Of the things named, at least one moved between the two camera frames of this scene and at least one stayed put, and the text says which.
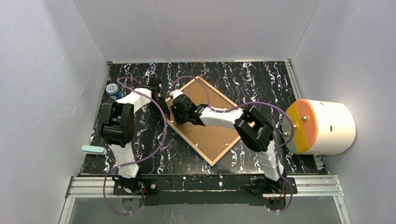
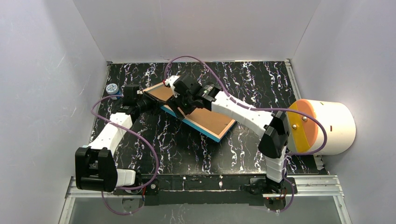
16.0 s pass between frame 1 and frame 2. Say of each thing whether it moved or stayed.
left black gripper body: moved
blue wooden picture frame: moved
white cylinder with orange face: stayed
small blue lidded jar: stayed
